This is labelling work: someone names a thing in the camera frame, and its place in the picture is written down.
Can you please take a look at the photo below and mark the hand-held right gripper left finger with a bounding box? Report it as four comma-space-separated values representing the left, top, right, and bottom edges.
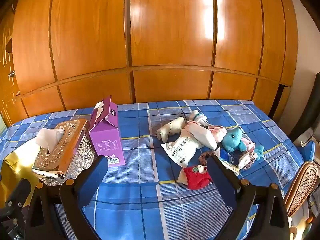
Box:
25, 156, 109, 240

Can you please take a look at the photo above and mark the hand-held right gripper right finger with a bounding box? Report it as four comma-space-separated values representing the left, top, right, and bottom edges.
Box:
206, 155, 292, 240

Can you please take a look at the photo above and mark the red sock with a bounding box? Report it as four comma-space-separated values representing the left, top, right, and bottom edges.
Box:
178, 164, 212, 190

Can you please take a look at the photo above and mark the brown scrunchie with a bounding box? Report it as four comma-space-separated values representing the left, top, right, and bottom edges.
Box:
199, 151, 215, 167

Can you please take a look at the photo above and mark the teal plush toy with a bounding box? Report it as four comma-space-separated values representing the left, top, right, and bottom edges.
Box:
220, 127, 264, 159

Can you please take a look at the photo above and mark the gold tray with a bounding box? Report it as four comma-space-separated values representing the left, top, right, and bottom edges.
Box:
0, 140, 42, 205

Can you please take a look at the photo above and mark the white wipes packet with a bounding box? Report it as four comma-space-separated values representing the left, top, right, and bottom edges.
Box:
161, 136, 203, 168

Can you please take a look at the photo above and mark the white striped sock pair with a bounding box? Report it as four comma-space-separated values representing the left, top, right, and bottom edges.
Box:
188, 110, 208, 125

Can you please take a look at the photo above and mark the cream sock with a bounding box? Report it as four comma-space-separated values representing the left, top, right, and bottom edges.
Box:
156, 116, 190, 140

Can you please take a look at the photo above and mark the blue white packet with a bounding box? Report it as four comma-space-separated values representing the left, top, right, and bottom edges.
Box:
215, 147, 242, 175

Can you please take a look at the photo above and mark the pink grey scrunchie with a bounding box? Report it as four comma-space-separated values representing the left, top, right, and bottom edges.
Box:
237, 152, 255, 169

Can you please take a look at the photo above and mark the silver embossed tissue box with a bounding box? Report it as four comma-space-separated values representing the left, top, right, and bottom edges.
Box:
32, 119, 98, 187

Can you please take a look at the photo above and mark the purple carton box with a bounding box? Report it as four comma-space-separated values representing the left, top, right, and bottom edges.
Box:
89, 95, 125, 167

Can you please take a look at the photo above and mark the blue plaid bed sheet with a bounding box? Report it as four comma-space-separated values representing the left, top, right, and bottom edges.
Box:
0, 99, 316, 240

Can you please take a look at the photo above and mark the white tissue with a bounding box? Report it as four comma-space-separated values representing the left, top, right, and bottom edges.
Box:
36, 128, 64, 153

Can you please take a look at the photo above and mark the rattan chair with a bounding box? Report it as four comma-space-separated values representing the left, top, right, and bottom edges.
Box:
284, 161, 320, 218

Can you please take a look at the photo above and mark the carved wooden door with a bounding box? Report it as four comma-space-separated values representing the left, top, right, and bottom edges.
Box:
0, 7, 22, 128

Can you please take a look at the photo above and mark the wooden wardrobe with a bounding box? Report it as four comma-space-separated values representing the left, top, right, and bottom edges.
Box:
11, 0, 300, 128

